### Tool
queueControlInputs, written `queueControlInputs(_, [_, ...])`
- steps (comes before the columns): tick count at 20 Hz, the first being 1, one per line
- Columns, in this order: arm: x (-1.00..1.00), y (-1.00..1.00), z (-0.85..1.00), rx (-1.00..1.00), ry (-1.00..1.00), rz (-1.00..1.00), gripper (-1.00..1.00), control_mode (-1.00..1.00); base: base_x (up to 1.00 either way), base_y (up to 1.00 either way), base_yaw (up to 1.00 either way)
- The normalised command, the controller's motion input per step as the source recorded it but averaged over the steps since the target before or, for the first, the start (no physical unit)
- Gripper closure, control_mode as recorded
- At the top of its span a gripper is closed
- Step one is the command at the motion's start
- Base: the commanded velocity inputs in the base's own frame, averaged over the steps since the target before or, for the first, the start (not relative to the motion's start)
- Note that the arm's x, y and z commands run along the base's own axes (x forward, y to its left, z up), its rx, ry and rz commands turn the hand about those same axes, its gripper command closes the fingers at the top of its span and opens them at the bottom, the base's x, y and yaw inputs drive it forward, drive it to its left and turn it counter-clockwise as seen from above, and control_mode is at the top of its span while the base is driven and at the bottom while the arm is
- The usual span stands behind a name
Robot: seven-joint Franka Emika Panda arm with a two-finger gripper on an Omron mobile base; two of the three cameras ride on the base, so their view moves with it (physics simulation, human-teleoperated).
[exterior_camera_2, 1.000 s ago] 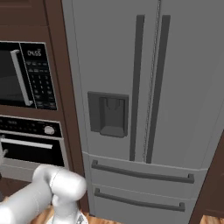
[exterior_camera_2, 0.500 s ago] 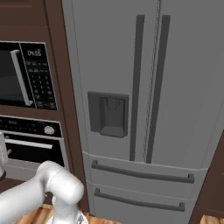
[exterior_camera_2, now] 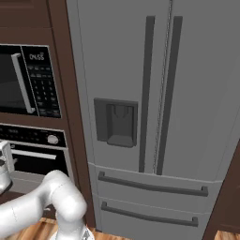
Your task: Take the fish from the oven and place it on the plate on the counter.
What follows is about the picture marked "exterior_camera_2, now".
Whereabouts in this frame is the brown cupboard door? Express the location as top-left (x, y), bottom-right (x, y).
top-left (0, 0), bottom-right (53, 30)

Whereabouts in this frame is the grey fridge drawer front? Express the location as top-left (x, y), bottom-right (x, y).
top-left (93, 195), bottom-right (211, 240)
top-left (87, 162), bottom-right (224, 215)

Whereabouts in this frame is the silver oven knob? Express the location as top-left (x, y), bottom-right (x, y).
top-left (46, 134), bottom-right (60, 145)

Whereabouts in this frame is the grey fridge door with dispenser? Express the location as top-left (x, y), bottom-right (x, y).
top-left (66, 0), bottom-right (173, 173)

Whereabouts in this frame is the dark grey fridge drawer handle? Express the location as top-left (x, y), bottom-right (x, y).
top-left (97, 171), bottom-right (209, 198)
top-left (100, 201), bottom-right (200, 228)

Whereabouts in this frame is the black microwave door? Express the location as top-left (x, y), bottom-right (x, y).
top-left (0, 45), bottom-right (39, 116)

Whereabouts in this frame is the dark grey fridge door handle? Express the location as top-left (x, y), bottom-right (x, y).
top-left (138, 15), bottom-right (157, 173)
top-left (156, 15), bottom-right (184, 176)

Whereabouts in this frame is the brown wooden side panel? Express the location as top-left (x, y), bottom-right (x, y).
top-left (202, 145), bottom-right (240, 234)

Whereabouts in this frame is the oven door with dark window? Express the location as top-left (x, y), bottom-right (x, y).
top-left (8, 142), bottom-right (75, 195)

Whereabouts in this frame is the plain grey fridge door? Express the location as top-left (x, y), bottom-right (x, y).
top-left (153, 0), bottom-right (240, 183)

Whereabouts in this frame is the black and silver oven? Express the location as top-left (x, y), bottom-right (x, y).
top-left (0, 122), bottom-right (76, 195)

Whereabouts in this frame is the black microwave oven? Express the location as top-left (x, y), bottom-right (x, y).
top-left (0, 44), bottom-right (63, 119)

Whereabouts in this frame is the silver microwave door handle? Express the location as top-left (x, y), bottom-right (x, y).
top-left (10, 52), bottom-right (37, 114)

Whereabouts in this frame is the silver oven door handle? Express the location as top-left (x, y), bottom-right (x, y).
top-left (10, 148), bottom-right (58, 161)

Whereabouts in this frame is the brown wooden appliance cabinet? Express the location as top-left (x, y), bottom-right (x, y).
top-left (0, 0), bottom-right (97, 230)

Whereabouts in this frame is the grey fridge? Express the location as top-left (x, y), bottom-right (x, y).
top-left (65, 0), bottom-right (240, 240)

